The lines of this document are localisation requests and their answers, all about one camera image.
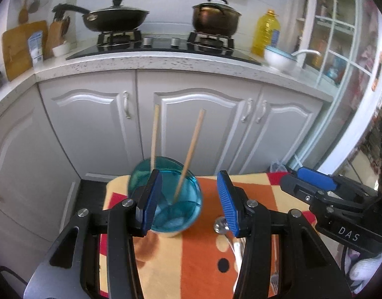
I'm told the blue utensil holder cup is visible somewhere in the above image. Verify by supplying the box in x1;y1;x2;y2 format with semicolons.
127;156;203;238

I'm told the long brown wooden chopstick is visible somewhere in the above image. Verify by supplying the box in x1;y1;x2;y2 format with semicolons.
173;109;206;203

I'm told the light wooden chopstick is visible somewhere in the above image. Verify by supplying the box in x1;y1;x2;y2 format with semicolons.
150;104;160;171

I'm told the metal spoon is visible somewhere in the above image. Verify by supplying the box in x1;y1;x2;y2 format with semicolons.
213;217;229;235

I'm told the checkered red orange blanket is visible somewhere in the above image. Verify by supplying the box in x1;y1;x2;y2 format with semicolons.
98;171;323;299

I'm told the far left cabinet door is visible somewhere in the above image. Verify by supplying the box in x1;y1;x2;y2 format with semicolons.
0;86;80;242

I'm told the white bowl with ladle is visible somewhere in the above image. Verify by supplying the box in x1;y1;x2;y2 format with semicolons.
264;46;321;72

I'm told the glass display cabinet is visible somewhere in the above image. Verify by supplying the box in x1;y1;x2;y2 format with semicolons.
298;0;382;88

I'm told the yellow oil bottle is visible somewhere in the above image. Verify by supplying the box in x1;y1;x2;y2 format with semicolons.
251;9;281;57

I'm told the black gas stove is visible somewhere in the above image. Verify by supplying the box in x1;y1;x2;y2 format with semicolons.
67;30;261;65

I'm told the dark cooking pot with lid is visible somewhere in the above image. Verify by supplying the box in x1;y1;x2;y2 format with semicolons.
192;0;241;37

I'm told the small white bowl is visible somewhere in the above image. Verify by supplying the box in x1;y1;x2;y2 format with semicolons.
52;43;71;57

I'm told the black frying pan with lid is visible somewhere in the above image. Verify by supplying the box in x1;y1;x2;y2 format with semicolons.
52;0;149;32

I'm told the white blue packet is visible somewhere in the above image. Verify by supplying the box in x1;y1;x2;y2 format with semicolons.
27;30;44;67

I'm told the wooden knife block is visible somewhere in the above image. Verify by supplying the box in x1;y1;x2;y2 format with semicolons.
44;16;71;60

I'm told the wooden cutting board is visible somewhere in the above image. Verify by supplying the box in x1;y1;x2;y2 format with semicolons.
2;20;48;81

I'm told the silver cabinet handle left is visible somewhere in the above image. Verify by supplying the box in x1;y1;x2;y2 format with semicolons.
123;91;131;120

